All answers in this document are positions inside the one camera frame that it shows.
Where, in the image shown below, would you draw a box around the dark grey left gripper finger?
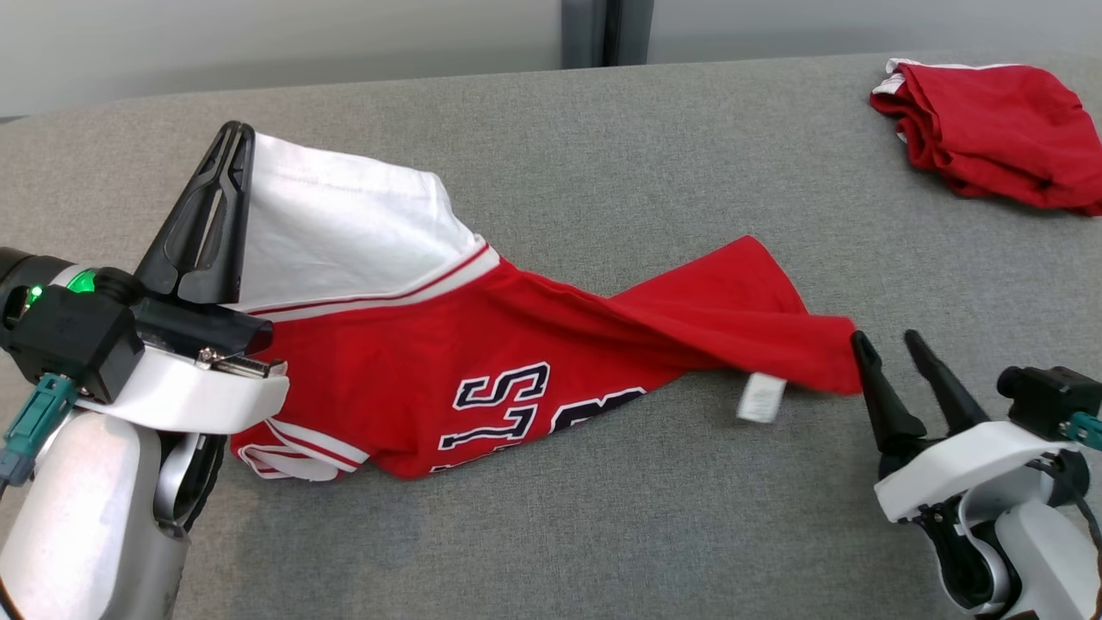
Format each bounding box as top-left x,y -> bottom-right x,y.
178,128 -> 257,306
134,121 -> 243,296

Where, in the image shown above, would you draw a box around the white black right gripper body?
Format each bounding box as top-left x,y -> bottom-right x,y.
874,419 -> 1070,524

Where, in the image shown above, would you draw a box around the grey metal partition post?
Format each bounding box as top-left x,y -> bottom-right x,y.
561,0 -> 653,69

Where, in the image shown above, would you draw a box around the red white lettered jersey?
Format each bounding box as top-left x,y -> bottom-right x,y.
226,131 -> 865,482

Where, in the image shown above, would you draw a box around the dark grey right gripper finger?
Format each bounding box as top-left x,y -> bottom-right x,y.
904,330 -> 992,435
850,330 -> 929,456

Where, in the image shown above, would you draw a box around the red shorts with white trim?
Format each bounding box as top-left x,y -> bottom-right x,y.
869,58 -> 1102,217

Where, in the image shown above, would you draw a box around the teal camera cable connector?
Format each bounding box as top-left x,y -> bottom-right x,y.
1061,412 -> 1102,451
0,373 -> 78,488

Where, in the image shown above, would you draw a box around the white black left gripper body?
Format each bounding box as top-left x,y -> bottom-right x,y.
81,298 -> 291,435

